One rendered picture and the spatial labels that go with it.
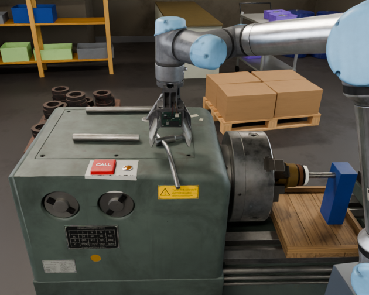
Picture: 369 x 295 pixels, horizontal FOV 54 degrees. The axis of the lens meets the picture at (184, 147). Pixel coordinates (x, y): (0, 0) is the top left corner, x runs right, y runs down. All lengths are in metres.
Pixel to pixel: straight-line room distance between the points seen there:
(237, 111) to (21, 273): 2.52
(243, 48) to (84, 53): 5.03
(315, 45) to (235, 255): 0.78
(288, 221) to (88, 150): 0.78
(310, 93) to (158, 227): 3.36
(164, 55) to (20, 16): 5.01
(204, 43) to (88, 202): 0.52
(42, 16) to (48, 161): 4.80
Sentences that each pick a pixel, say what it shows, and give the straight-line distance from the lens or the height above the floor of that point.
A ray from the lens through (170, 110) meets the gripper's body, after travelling 0.95.
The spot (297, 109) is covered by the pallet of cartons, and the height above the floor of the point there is 0.22.
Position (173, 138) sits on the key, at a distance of 1.10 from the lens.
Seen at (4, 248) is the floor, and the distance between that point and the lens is 2.78.
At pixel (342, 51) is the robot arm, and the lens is 0.60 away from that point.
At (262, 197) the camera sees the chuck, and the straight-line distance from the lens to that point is 1.17.
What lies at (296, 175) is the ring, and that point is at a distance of 1.30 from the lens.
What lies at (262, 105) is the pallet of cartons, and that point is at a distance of 3.98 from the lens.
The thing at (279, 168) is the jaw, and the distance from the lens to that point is 1.19.
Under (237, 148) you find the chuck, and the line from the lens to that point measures 1.16.
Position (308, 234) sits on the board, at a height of 0.88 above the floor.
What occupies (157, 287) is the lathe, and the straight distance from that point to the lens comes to 1.25.
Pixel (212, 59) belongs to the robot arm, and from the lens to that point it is 0.82.
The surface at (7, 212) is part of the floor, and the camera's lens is 3.09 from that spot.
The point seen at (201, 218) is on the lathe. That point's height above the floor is 1.11.
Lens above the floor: 1.78
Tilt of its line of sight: 29 degrees down
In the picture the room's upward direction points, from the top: 1 degrees clockwise
